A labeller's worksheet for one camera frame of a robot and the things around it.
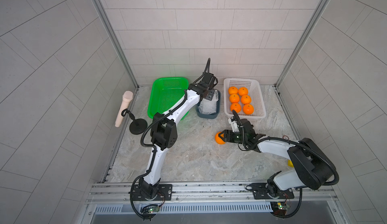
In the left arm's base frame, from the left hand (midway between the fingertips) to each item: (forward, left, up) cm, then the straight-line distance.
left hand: (208, 90), depth 94 cm
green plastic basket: (+11, +32, -15) cm, 37 cm away
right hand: (-24, -8, -13) cm, 29 cm away
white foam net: (-6, 0, -9) cm, 11 cm away
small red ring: (-23, -47, -15) cm, 55 cm away
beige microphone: (-15, +42, +12) cm, 46 cm away
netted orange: (-28, -5, -11) cm, 30 cm away
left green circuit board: (-59, +25, -13) cm, 66 cm away
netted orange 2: (+3, -19, -11) cm, 22 cm away
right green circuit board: (-59, -32, -16) cm, 68 cm away
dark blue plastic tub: (-9, -1, -15) cm, 18 cm away
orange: (+10, -19, -10) cm, 24 cm away
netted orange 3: (-5, -18, -10) cm, 22 cm away
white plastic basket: (+4, -26, -10) cm, 28 cm away
